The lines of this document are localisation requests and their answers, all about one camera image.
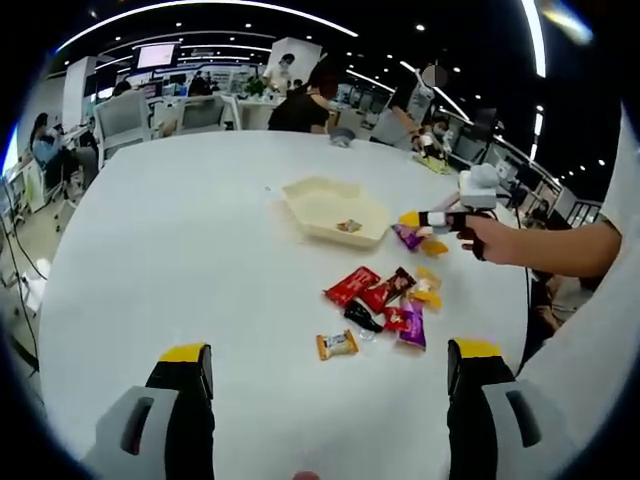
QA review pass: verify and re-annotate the person's right hand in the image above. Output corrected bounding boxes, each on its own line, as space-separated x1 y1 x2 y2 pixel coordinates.
462 217 521 266

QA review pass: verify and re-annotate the white ceiling light strip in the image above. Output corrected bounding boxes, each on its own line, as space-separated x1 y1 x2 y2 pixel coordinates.
519 0 547 79

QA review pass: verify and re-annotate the lit wall screen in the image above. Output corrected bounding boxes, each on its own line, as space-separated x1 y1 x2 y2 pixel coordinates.
135 43 177 70

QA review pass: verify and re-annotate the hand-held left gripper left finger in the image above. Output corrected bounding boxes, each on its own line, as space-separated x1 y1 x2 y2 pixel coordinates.
82 342 216 480

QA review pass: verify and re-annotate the orange food packet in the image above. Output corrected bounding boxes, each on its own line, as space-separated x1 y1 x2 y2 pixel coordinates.
315 329 360 361

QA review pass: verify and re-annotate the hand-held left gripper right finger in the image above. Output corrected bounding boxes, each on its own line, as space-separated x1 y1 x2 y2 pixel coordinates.
446 338 576 480

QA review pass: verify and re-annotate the grey pouch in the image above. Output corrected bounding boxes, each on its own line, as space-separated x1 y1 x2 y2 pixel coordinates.
328 126 356 150

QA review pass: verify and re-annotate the long yellow food packet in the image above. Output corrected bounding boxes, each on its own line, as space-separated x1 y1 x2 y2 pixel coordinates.
407 265 445 312

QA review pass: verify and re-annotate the small red food packet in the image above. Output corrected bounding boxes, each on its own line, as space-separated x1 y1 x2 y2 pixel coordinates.
382 305 416 331

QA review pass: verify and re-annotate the large red food packet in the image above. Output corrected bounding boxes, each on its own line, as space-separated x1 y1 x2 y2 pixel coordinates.
323 266 382 306

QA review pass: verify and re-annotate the purple food packet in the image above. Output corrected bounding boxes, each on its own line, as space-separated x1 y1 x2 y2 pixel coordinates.
392 223 426 251
397 304 428 349

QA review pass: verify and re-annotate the dark brown food packet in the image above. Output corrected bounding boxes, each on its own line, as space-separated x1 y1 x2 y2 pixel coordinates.
357 267 417 314

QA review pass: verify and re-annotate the white office chair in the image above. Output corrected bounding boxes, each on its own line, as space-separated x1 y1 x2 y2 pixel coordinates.
93 92 153 169
177 94 229 134

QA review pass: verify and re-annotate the curved ceiling light strip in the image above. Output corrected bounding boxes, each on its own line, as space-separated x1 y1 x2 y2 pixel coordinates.
54 3 360 54

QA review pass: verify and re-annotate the beige hexagonal container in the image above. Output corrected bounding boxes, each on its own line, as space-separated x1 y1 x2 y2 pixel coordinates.
281 174 391 250

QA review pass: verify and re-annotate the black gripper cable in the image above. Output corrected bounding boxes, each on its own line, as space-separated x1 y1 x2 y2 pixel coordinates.
522 267 534 359

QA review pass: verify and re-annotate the person's white shirt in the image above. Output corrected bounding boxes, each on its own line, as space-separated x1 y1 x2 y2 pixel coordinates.
514 99 640 480

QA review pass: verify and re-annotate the black food packet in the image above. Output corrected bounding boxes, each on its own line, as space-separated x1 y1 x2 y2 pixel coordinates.
343 299 384 334

